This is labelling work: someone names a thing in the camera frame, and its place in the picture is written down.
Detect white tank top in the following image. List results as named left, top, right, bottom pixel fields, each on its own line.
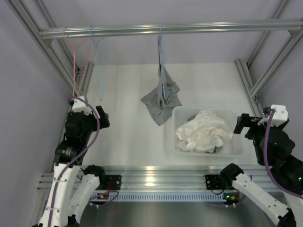
left=175, top=110, right=233, bottom=154

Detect pink wire hanger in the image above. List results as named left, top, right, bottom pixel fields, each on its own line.
left=62, top=26, right=93, bottom=97

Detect blue wire hanger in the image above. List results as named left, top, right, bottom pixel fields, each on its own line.
left=158, top=23, right=167, bottom=101
left=89, top=25, right=108, bottom=102

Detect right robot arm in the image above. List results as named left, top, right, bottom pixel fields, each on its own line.
left=219, top=109, right=303, bottom=227

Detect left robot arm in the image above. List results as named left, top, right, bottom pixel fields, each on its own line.
left=36, top=106, right=110, bottom=227

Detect dark grey tank top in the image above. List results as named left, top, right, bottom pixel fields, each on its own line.
left=140, top=35, right=182, bottom=126

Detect white plastic basket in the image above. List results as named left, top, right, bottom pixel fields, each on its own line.
left=172, top=106, right=245, bottom=157

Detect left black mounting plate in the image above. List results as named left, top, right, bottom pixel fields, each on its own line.
left=104, top=175, right=122, bottom=191

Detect black mounting plate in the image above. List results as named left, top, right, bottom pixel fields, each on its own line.
left=205, top=175, right=225, bottom=190
left=104, top=175, right=122, bottom=191

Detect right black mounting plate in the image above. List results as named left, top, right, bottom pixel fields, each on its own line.
left=205, top=175, right=225, bottom=190

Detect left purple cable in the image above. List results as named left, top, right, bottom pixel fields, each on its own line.
left=46, top=96, right=120, bottom=227

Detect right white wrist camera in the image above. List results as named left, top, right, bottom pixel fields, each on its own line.
left=258, top=105, right=288, bottom=127

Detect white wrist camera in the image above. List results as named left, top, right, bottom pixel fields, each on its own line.
left=67, top=96, right=92, bottom=117
left=258, top=105, right=288, bottom=127

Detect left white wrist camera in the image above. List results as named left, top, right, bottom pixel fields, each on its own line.
left=67, top=96, right=92, bottom=117

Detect aluminium frame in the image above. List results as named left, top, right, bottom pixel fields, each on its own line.
left=0, top=0, right=303, bottom=227

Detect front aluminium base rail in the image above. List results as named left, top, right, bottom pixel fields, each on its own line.
left=36, top=165, right=285, bottom=192

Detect white slotted cable duct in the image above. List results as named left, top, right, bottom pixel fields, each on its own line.
left=91, top=192, right=239, bottom=202

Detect aluminium hanging rail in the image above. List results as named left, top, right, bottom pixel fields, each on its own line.
left=39, top=18, right=303, bottom=40

